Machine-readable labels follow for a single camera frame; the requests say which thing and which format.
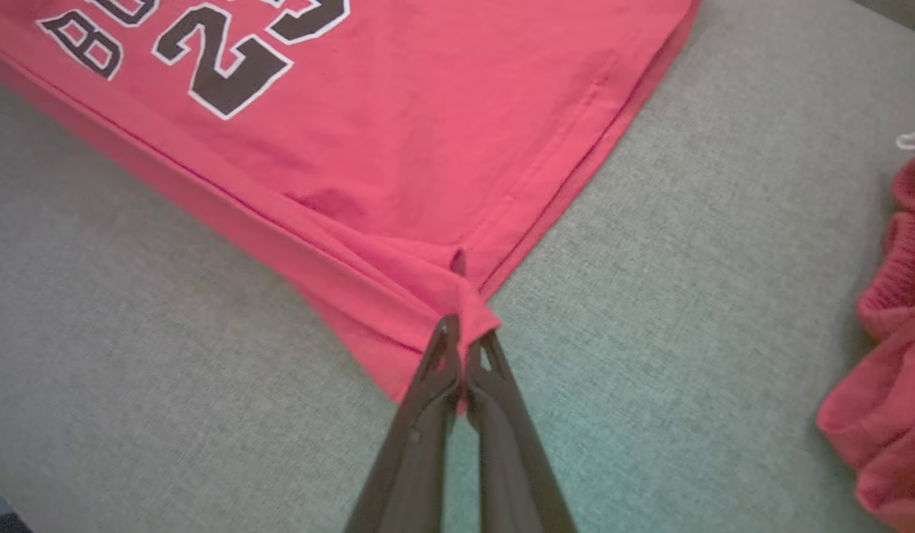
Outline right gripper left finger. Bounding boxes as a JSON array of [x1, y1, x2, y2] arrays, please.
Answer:
[[344, 314, 462, 533]]

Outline red jersey with black print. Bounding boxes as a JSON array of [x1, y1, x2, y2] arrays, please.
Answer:
[[0, 0, 703, 415]]

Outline grey sofa seat cushion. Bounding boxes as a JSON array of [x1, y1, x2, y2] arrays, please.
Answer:
[[0, 0, 915, 533]]

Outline red shorts with white trim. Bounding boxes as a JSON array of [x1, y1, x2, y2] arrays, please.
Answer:
[[817, 130, 915, 533]]

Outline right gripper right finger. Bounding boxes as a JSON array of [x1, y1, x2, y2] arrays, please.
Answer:
[[465, 331, 577, 533]]

